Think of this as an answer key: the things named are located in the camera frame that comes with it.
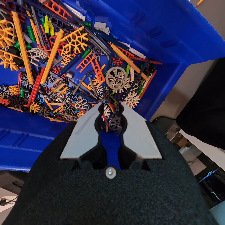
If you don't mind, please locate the blue plastic bin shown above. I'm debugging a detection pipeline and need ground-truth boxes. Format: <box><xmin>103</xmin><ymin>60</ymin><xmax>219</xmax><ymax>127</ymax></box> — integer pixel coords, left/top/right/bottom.
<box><xmin>0</xmin><ymin>0</ymin><xmax>225</xmax><ymax>173</ymax></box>

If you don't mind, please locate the pile of colourful toy parts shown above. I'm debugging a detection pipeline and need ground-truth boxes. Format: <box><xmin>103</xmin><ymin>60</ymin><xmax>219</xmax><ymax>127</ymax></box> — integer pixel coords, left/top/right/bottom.
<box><xmin>0</xmin><ymin>0</ymin><xmax>164</xmax><ymax>137</ymax></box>

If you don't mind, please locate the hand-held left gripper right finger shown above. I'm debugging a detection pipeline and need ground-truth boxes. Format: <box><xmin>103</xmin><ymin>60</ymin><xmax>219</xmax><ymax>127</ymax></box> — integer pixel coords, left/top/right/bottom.
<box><xmin>120</xmin><ymin>102</ymin><xmax>163</xmax><ymax>165</ymax></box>

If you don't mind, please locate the dark grey toy wheel hub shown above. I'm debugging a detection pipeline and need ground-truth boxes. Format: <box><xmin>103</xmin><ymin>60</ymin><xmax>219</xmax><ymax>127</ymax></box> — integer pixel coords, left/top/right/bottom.
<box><xmin>108</xmin><ymin>117</ymin><xmax>123</xmax><ymax>131</ymax></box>

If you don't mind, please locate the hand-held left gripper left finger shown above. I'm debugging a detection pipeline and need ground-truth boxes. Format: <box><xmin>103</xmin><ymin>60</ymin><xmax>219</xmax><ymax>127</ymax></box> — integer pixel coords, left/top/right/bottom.
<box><xmin>60</xmin><ymin>102</ymin><xmax>105</xmax><ymax>165</ymax></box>

